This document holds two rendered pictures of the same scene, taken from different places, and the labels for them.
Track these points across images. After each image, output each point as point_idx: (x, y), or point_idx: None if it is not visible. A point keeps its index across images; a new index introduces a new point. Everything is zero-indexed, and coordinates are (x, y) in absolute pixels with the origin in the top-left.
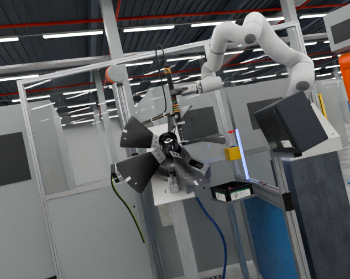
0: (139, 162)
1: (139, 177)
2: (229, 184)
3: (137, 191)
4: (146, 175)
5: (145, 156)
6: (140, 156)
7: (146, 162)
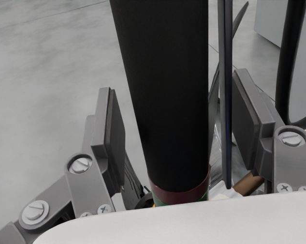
0: (126, 170)
1: (127, 189)
2: None
3: (123, 200)
4: (135, 202)
5: (133, 177)
6: (128, 166)
7: (134, 189)
